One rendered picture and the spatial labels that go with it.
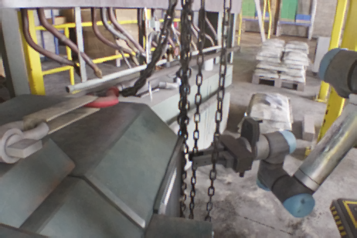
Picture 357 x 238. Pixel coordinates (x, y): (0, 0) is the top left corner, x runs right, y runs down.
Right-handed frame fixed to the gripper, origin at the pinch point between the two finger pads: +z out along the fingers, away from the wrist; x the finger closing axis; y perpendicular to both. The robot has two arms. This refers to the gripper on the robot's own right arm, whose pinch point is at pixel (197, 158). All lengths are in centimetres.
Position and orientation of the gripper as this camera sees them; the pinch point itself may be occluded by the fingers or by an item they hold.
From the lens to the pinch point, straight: 66.1
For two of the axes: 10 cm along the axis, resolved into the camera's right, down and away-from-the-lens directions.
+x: -3.2, -3.9, 8.7
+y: -0.2, 9.2, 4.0
